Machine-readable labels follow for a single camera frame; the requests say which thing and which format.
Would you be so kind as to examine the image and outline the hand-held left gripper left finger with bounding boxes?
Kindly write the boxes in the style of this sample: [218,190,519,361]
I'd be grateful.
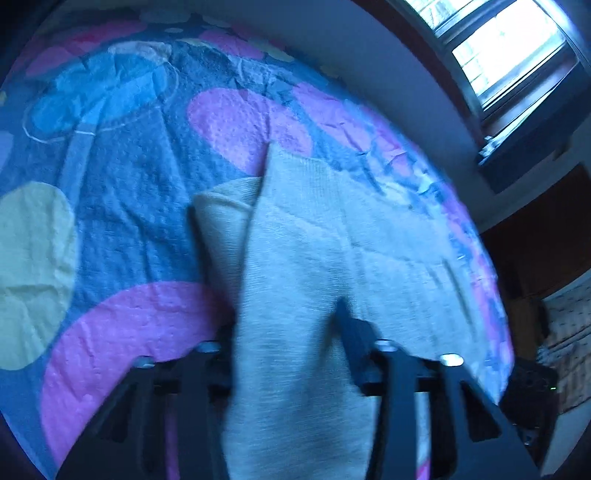
[55,323,237,480]

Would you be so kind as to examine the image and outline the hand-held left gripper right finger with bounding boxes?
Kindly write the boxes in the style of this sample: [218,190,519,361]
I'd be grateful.
[332,298,543,480]

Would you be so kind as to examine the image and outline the beige knit sweater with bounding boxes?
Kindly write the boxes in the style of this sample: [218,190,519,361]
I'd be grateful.
[191,143,483,480]

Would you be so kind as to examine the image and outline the brown wooden cabinet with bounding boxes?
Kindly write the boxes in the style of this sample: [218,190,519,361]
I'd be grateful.
[475,166,591,301]

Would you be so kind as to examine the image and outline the colourful dotted bedspread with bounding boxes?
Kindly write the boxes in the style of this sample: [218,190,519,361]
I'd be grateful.
[0,9,515,480]

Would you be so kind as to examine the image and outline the white dotted cloth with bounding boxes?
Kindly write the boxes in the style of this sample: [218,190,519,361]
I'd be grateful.
[538,286,591,411]

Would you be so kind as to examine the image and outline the wooden framed window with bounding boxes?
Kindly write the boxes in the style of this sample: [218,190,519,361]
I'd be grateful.
[383,0,591,139]

